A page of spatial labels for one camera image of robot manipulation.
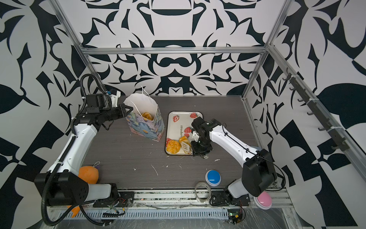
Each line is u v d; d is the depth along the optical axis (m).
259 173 0.42
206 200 0.72
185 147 0.87
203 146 0.68
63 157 0.42
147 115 0.94
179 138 0.96
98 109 0.58
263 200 0.73
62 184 0.39
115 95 0.70
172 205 0.73
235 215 0.71
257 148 0.46
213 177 0.80
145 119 0.76
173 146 0.89
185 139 0.92
